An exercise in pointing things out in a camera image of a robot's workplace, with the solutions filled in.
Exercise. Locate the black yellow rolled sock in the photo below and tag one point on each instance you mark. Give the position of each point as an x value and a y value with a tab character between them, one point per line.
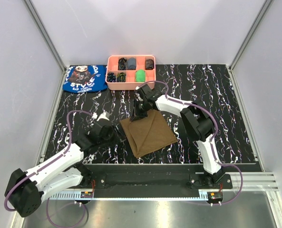
122	63

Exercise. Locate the green rolled sock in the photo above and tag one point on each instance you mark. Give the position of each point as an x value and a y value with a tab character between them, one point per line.
140	76

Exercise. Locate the black marble pattern mat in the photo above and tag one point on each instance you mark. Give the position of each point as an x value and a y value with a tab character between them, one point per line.
208	83

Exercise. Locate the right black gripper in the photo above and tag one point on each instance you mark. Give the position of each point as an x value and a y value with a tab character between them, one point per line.
138	115

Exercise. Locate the pink compartment tray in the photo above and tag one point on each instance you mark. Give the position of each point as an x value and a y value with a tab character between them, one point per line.
130	83

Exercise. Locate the blue printed t-shirt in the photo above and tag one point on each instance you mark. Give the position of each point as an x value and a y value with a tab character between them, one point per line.
85	79

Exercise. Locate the grey rolled sock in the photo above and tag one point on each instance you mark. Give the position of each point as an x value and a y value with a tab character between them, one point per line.
131	63

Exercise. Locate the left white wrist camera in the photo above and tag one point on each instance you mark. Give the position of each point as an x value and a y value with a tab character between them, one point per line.
102	116

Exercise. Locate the black blue rolled sock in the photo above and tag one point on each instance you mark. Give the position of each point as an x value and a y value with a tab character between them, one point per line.
111	77

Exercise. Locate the dark patterned rolled sock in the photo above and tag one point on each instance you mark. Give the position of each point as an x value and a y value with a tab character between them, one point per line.
149	64

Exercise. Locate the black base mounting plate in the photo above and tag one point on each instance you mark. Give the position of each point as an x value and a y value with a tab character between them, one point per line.
153	181

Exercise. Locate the brown cloth napkin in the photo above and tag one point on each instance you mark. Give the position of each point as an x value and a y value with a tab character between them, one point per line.
149	134

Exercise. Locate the aluminium frame post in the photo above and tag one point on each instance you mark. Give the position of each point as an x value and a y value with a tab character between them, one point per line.
251	32
41	27

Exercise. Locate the left aluminium frame post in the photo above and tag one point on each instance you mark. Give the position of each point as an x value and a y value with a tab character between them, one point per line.
41	27

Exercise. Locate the right aluminium frame post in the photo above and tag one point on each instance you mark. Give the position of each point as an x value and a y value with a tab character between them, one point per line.
251	32

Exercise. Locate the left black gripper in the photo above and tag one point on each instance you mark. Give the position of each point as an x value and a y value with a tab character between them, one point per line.
115	135

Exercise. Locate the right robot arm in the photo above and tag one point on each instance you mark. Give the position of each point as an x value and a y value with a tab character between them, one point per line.
199	125

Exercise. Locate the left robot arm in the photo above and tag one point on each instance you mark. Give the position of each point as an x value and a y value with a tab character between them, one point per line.
26	190

